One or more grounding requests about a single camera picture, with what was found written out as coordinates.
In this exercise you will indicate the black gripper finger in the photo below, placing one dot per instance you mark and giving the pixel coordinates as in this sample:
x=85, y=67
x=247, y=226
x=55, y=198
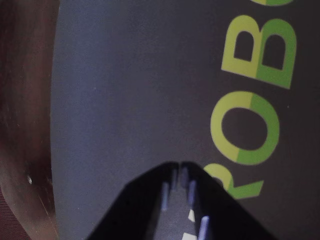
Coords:
x=225, y=217
x=135, y=207

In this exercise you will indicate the grey mat with WOWROBO print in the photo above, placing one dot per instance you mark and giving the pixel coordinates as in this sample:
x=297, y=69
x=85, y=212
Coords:
x=150, y=75

